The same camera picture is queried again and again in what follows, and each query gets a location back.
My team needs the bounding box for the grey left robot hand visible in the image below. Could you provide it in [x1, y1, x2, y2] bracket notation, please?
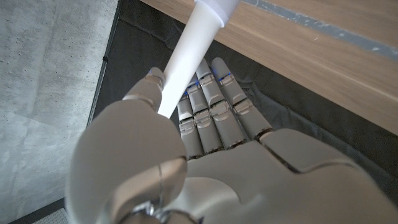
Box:
[65, 57, 398, 224]

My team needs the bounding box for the white PVC pipe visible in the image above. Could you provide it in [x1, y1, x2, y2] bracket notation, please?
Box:
[157, 0, 242, 119]

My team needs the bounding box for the black backdrop stand pole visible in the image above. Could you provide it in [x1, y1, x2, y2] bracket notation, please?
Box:
[88, 0, 122, 127]

